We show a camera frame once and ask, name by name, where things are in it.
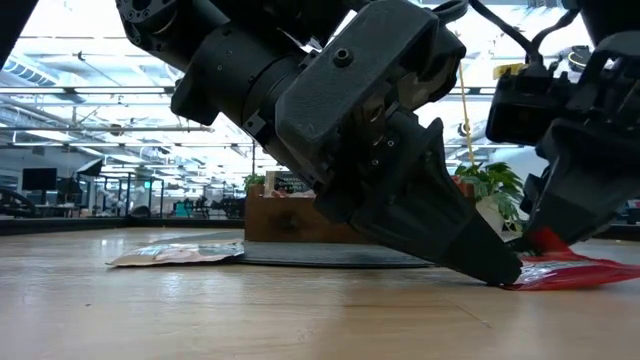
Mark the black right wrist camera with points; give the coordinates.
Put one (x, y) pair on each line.
(520, 110)

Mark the round grey woven placemat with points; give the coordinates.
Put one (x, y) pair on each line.
(325, 255)

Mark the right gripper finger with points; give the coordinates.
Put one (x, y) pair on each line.
(580, 200)

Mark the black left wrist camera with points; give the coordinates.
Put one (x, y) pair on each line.
(445, 60)

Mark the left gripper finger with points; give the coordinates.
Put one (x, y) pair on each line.
(425, 225)

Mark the potted green plant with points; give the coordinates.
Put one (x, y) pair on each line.
(492, 182)

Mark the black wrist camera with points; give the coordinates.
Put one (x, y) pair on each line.
(520, 110)
(445, 60)

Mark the wooden compartment box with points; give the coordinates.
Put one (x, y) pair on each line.
(280, 220)

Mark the small distant green plant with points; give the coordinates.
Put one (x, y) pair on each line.
(254, 181)

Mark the black desk monitor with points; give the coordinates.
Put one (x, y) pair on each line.
(39, 179)

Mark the black aluminium table frame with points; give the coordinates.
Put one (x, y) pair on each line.
(100, 225)

